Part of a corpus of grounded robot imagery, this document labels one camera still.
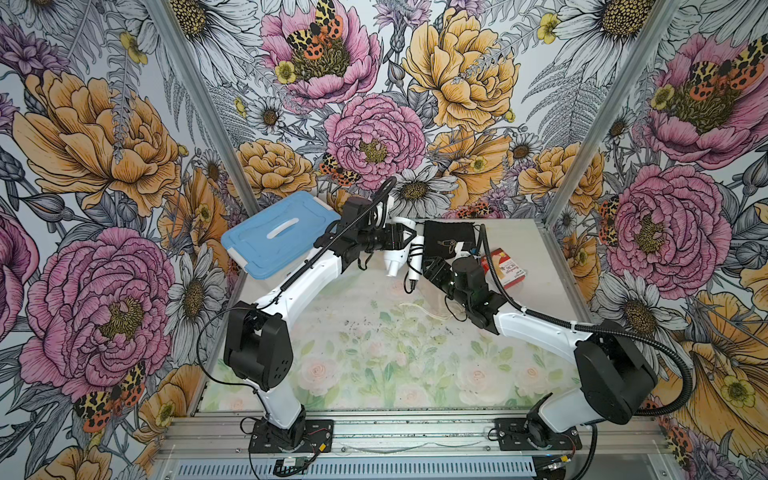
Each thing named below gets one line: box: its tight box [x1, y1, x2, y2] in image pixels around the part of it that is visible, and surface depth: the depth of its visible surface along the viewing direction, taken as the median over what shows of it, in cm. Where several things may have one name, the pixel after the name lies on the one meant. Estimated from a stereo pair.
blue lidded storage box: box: [221, 191, 341, 300], surface depth 97 cm
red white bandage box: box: [481, 248, 526, 289], surface depth 104 cm
